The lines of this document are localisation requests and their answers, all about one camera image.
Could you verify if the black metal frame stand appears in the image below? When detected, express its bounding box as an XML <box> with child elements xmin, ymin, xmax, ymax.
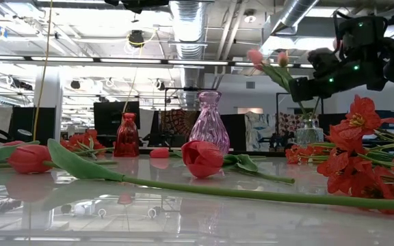
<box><xmin>164</xmin><ymin>87</ymin><xmax>218</xmax><ymax>148</ymax></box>

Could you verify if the floral patterned cloth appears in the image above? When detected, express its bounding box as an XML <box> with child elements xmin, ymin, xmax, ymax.
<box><xmin>278</xmin><ymin>112</ymin><xmax>320</xmax><ymax>134</ymax></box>

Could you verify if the purple glass vase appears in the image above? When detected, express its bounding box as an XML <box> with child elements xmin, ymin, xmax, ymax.
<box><xmin>189</xmin><ymin>90</ymin><xmax>231</xmax><ymax>155</ymax></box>

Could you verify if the white blue painted cloth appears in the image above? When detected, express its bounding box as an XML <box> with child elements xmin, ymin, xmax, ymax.
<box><xmin>244</xmin><ymin>111</ymin><xmax>274</xmax><ymax>152</ymax></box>

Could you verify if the red artificial flower bunch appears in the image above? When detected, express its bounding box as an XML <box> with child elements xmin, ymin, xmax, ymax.
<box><xmin>60</xmin><ymin>128</ymin><xmax>114</xmax><ymax>160</ymax></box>
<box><xmin>316</xmin><ymin>94</ymin><xmax>394</xmax><ymax>215</ymax></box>
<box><xmin>285</xmin><ymin>142</ymin><xmax>355</xmax><ymax>165</ymax></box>

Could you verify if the round white ceiling fixture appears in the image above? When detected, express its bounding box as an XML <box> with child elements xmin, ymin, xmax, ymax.
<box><xmin>244</xmin><ymin>9</ymin><xmax>257</xmax><ymax>25</ymax></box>

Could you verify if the white square column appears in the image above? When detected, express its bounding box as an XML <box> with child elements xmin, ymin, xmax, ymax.
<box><xmin>34</xmin><ymin>70</ymin><xmax>64</xmax><ymax>143</ymax></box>

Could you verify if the black overhead camera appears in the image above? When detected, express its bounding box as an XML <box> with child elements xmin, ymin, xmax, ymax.
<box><xmin>127</xmin><ymin>29</ymin><xmax>146</xmax><ymax>49</ymax></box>

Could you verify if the clear glass vase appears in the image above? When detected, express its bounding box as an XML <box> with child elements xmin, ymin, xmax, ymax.
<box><xmin>294</xmin><ymin>118</ymin><xmax>324</xmax><ymax>148</ymax></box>

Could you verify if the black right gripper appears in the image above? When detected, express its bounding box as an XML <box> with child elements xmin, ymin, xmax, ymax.
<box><xmin>288</xmin><ymin>15</ymin><xmax>389</xmax><ymax>103</ymax></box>

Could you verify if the yellow hanging cable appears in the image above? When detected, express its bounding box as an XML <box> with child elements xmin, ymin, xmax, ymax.
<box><xmin>31</xmin><ymin>0</ymin><xmax>53</xmax><ymax>143</ymax></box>

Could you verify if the long ceiling light strip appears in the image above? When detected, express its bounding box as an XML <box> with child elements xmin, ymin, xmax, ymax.
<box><xmin>0</xmin><ymin>55</ymin><xmax>328</xmax><ymax>70</ymax></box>

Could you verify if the dark wide monitor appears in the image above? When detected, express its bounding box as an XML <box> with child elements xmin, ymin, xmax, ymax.
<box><xmin>318</xmin><ymin>109</ymin><xmax>394</xmax><ymax>141</ymax></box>

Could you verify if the silver spiral ventilation duct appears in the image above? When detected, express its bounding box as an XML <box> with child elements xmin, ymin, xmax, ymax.
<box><xmin>168</xmin><ymin>0</ymin><xmax>208</xmax><ymax>110</ymax></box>
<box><xmin>251</xmin><ymin>0</ymin><xmax>321</xmax><ymax>68</ymax></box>

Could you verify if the black computer monitor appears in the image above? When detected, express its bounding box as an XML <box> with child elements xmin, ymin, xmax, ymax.
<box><xmin>93</xmin><ymin>100</ymin><xmax>141</xmax><ymax>138</ymax></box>

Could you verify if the brown patterned cloth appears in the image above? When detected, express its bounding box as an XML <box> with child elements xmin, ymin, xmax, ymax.
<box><xmin>158</xmin><ymin>109</ymin><xmax>198</xmax><ymax>139</ymax></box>

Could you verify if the red glass vase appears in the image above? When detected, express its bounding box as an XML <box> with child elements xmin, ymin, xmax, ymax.
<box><xmin>114</xmin><ymin>112</ymin><xmax>140</xmax><ymax>158</ymax></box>

